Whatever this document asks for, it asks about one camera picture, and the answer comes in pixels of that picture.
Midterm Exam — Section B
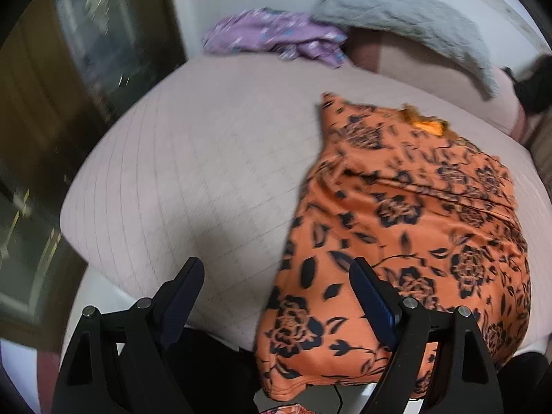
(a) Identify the pink folded blanket roll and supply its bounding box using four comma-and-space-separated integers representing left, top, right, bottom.
345, 28, 528, 141

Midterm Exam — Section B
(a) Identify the striped floral cushion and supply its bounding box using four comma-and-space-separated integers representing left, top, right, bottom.
529, 109, 552, 176

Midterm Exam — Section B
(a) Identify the grey quilted blanket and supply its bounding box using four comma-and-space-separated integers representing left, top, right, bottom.
313, 0, 499, 98

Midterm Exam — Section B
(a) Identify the wooden glass panel door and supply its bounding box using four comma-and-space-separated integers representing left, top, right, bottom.
1, 0, 185, 352

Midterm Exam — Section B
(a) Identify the purple floral garment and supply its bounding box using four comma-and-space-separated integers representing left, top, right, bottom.
203, 8, 347, 68

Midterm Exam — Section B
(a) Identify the black garment on headboard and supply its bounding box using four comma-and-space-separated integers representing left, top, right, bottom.
502, 54, 552, 116

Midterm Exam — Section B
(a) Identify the orange black floral garment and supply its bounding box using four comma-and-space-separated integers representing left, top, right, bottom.
255, 93, 531, 402

